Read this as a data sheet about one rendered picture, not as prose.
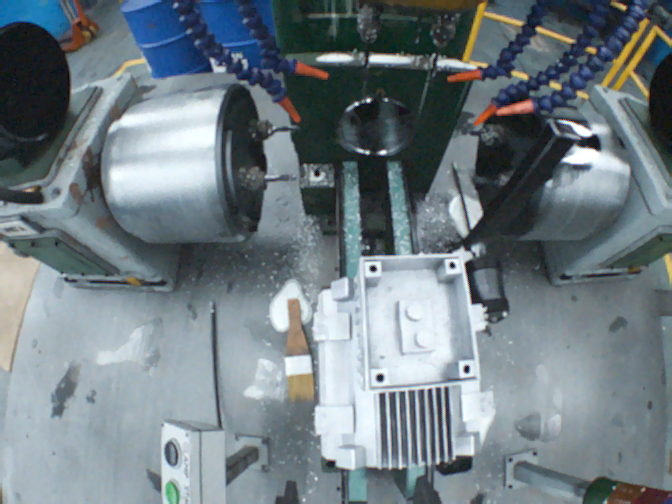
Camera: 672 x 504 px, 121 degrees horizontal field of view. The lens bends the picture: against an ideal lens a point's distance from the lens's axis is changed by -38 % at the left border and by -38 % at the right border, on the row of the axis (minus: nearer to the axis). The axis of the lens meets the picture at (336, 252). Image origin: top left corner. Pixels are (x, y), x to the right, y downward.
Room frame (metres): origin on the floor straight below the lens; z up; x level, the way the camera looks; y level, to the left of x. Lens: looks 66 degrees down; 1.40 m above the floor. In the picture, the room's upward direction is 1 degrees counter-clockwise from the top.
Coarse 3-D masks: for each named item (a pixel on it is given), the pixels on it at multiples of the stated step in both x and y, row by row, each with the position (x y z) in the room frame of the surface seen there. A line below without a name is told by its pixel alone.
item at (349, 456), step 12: (336, 288) 0.10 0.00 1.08; (348, 288) 0.10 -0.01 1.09; (336, 300) 0.09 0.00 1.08; (348, 300) 0.09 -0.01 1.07; (468, 432) -0.07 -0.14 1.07; (348, 444) -0.07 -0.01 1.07; (456, 444) -0.08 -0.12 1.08; (468, 444) -0.08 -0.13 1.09; (480, 444) -0.08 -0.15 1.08; (336, 456) -0.08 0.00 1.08; (348, 456) -0.08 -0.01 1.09; (360, 456) -0.08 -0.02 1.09; (348, 468) -0.09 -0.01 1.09
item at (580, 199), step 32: (512, 128) 0.34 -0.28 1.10; (576, 128) 0.29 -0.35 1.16; (608, 128) 0.31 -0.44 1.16; (480, 160) 0.37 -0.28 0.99; (512, 160) 0.30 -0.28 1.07; (576, 160) 0.25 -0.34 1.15; (608, 160) 0.25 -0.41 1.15; (480, 192) 0.33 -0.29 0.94; (544, 192) 0.21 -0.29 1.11; (576, 192) 0.21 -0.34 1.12; (608, 192) 0.22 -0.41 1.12; (512, 224) 0.22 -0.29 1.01; (544, 224) 0.19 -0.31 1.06; (576, 224) 0.19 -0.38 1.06; (608, 224) 0.20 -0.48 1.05
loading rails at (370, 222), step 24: (384, 192) 0.38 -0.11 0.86; (408, 192) 0.33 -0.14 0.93; (336, 216) 0.34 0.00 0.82; (360, 216) 0.33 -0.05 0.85; (384, 216) 0.33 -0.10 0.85; (408, 216) 0.29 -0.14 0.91; (360, 240) 0.24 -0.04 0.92; (384, 240) 0.29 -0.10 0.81; (408, 240) 0.23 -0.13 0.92; (360, 480) -0.16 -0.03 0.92; (408, 480) -0.16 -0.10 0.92; (432, 480) -0.17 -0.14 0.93
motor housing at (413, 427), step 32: (352, 320) 0.06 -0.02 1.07; (320, 352) 0.03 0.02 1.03; (352, 352) 0.03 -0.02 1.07; (320, 384) 0.00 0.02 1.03; (352, 384) 0.00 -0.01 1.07; (384, 416) -0.04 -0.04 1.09; (416, 416) -0.04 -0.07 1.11; (448, 416) -0.04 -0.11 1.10; (384, 448) -0.07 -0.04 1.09; (416, 448) -0.07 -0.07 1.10; (448, 448) -0.08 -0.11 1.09
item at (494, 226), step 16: (544, 128) 0.19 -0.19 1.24; (560, 128) 0.18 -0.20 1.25; (544, 144) 0.18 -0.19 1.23; (560, 144) 0.18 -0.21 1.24; (528, 160) 0.19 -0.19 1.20; (544, 160) 0.18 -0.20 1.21; (560, 160) 0.18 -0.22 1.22; (512, 176) 0.19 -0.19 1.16; (528, 176) 0.18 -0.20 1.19; (544, 176) 0.18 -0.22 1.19; (512, 192) 0.18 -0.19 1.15; (528, 192) 0.18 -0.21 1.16; (496, 208) 0.18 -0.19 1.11; (512, 208) 0.18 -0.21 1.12; (480, 224) 0.19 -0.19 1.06; (496, 224) 0.18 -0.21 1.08; (464, 240) 0.19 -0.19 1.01; (480, 240) 0.18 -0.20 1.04
